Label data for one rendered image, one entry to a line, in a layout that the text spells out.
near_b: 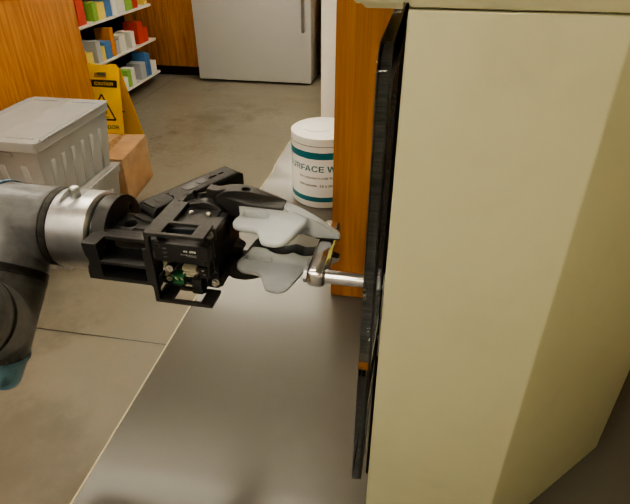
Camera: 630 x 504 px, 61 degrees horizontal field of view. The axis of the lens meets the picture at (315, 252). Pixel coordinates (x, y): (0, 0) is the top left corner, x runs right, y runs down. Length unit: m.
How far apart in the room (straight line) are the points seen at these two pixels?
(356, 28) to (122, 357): 1.77
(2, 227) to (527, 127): 0.44
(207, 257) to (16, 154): 2.16
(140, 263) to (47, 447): 1.58
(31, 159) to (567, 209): 2.35
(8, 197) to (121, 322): 1.86
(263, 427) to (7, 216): 0.35
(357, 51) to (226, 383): 0.44
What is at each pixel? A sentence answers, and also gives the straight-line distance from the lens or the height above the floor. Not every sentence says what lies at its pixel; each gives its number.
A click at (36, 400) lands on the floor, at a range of 2.18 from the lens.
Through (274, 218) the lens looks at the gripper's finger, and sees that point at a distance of 0.47.
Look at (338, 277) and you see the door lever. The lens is 0.43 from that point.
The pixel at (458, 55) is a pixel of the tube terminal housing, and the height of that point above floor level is 1.39.
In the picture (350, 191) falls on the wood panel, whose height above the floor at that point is 1.12.
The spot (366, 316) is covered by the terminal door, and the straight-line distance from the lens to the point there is 0.40.
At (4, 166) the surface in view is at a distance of 2.64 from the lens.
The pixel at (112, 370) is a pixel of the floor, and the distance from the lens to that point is 2.19.
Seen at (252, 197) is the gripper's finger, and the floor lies 1.24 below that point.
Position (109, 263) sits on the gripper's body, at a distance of 0.49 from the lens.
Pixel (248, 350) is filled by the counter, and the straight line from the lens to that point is 0.76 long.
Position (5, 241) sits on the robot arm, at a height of 1.20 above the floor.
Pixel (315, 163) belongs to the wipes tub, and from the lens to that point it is 1.05.
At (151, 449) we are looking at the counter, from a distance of 0.67.
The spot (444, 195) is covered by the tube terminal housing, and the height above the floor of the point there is 1.31.
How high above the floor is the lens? 1.45
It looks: 33 degrees down
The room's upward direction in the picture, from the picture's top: straight up
